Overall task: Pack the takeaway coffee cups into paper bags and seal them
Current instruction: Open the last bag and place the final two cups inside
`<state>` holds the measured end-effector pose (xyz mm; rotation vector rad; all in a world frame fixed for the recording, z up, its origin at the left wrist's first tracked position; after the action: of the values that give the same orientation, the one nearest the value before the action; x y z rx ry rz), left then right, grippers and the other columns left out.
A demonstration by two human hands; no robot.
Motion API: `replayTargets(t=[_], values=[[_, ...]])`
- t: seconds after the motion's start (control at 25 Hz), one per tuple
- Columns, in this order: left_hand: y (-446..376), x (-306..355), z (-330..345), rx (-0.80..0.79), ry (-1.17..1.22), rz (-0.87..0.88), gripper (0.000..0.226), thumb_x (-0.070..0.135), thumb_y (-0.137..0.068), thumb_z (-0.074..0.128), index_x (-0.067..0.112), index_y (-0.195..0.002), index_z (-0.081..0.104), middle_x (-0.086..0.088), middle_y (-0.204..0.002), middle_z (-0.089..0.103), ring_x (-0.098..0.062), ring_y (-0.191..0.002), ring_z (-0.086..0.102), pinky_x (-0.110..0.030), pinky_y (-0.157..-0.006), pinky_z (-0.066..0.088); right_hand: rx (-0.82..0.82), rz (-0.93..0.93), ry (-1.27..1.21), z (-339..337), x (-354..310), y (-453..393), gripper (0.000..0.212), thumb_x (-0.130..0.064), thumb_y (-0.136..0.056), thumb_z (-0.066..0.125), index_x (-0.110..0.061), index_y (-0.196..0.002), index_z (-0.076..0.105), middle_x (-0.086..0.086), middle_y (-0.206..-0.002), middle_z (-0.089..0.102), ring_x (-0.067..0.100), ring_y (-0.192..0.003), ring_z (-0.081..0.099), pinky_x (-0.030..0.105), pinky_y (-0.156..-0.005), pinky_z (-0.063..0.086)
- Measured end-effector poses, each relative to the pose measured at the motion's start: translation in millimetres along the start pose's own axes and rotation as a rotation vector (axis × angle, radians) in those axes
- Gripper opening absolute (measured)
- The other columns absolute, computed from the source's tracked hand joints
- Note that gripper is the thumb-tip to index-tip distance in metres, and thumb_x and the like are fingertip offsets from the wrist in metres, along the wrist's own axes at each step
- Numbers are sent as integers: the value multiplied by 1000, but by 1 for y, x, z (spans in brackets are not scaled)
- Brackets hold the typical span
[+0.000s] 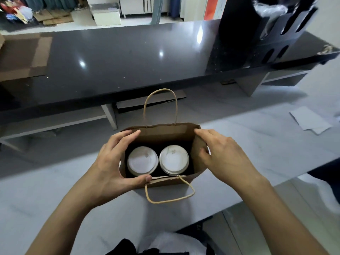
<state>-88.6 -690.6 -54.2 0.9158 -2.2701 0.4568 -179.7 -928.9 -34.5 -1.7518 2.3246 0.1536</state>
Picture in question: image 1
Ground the person's left hand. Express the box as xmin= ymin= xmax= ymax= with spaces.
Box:
xmin=85 ymin=129 xmax=153 ymax=206

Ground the person's right hand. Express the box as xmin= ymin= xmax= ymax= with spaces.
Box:
xmin=194 ymin=129 xmax=266 ymax=193

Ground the tan coffee cup white lid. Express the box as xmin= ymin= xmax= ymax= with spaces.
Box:
xmin=159 ymin=145 xmax=190 ymax=175

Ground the brown paper bag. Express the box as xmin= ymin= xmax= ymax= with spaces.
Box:
xmin=119 ymin=88 xmax=209 ymax=204

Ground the stack of white paper sheets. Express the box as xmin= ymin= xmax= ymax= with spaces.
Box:
xmin=289 ymin=106 xmax=334 ymax=135

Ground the person's right forearm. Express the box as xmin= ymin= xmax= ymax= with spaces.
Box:
xmin=242 ymin=175 xmax=330 ymax=255

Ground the person's left forearm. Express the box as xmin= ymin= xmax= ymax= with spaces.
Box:
xmin=27 ymin=183 xmax=112 ymax=255

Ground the person's white shirt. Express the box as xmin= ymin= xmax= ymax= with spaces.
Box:
xmin=148 ymin=232 xmax=208 ymax=255

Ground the white support panel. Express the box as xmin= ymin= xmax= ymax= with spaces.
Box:
xmin=101 ymin=103 xmax=119 ymax=130

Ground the black body harness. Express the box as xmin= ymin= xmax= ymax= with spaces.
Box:
xmin=106 ymin=220 xmax=216 ymax=255

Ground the black acrylic organizer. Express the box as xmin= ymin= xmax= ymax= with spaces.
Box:
xmin=220 ymin=0 xmax=319 ymax=69

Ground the plastic wrapped white pack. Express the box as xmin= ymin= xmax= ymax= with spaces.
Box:
xmin=254 ymin=1 xmax=289 ymax=38

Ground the red banner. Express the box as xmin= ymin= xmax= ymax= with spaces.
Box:
xmin=204 ymin=0 xmax=228 ymax=21

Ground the white window curtain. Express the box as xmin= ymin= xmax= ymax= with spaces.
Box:
xmin=181 ymin=0 xmax=209 ymax=22

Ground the white box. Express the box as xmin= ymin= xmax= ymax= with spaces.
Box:
xmin=90 ymin=4 xmax=122 ymax=27

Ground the blue window curtain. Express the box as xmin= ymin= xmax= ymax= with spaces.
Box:
xmin=169 ymin=0 xmax=182 ymax=19

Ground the stainless steel refrigerator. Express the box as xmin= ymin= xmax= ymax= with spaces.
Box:
xmin=119 ymin=0 xmax=171 ymax=18

